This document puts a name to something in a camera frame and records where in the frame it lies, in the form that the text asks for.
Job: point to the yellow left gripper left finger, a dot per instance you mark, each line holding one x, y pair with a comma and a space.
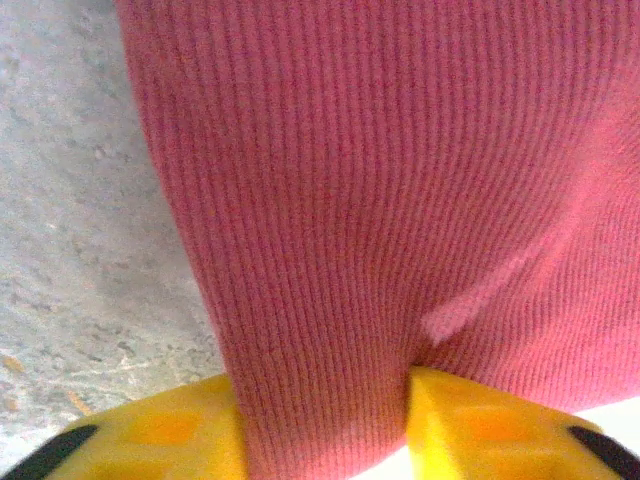
150, 440

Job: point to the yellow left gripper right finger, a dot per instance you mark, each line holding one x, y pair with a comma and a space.
490, 440

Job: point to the dark red ribbed tank top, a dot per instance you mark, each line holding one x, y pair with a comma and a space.
350, 200

